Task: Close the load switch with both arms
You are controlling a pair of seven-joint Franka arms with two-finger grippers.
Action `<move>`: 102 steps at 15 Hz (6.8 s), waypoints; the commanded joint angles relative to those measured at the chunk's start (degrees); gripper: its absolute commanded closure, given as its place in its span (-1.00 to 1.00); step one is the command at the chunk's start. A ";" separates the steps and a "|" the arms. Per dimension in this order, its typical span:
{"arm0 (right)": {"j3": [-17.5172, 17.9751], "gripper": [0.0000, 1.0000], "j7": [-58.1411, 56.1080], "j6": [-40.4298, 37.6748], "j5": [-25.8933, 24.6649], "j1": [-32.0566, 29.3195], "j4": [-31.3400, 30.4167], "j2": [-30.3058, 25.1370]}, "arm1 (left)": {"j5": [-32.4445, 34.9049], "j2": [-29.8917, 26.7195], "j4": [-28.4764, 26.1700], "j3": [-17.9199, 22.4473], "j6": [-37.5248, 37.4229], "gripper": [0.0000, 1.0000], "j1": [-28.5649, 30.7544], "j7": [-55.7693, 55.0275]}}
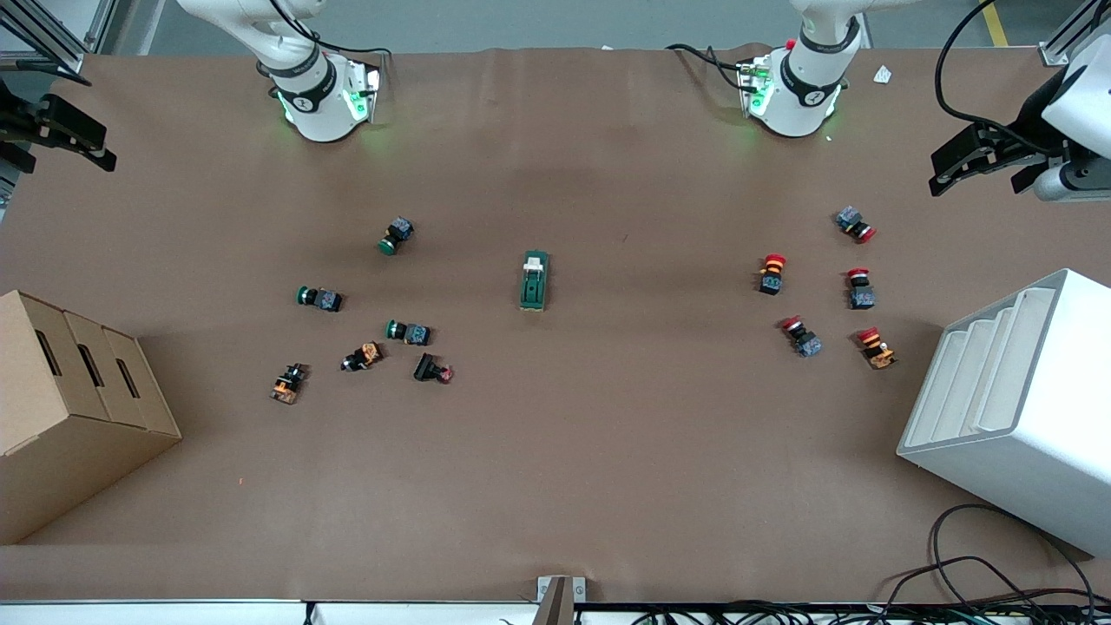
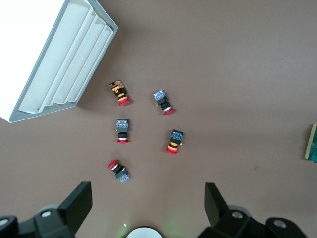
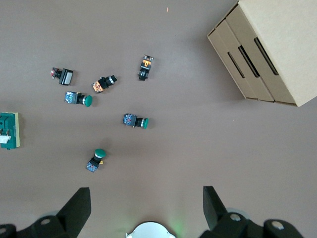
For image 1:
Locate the white stepped plastic rack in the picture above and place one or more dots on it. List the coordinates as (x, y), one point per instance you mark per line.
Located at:
(1024, 408)

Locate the green push button switch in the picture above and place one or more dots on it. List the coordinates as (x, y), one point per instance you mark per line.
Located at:
(412, 332)
(323, 299)
(397, 234)

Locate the aluminium frame profile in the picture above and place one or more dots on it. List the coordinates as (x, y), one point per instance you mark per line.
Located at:
(1072, 30)
(43, 26)

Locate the brown cardboard box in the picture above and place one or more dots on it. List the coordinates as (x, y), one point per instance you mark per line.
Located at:
(69, 417)

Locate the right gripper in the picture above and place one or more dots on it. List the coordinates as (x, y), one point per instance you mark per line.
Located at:
(17, 119)

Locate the white table edge rail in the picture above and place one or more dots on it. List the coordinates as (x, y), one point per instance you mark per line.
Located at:
(174, 613)

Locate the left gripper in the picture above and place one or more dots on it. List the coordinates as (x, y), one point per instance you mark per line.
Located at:
(1035, 114)

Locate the grey metal bracket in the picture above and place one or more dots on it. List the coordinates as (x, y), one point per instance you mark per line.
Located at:
(560, 599)

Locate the brown table mat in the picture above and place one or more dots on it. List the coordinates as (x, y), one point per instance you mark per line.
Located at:
(555, 451)

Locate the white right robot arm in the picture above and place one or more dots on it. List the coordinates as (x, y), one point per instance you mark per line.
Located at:
(312, 95)

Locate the white paper scrap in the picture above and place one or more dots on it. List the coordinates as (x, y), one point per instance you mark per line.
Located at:
(883, 75)

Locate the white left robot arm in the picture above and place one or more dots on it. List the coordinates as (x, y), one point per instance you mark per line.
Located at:
(803, 87)

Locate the red mushroom button orange block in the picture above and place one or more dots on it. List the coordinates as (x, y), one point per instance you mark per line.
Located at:
(877, 349)

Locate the red mushroom button grey block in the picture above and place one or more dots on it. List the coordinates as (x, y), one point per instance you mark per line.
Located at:
(861, 291)
(852, 222)
(803, 338)

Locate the black switch with red tip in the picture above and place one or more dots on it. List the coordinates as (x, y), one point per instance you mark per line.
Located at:
(430, 368)

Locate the green load switch white lever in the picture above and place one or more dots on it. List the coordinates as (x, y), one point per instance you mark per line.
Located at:
(534, 291)

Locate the black button orange contact block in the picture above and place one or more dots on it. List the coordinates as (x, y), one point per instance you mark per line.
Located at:
(288, 384)
(364, 356)

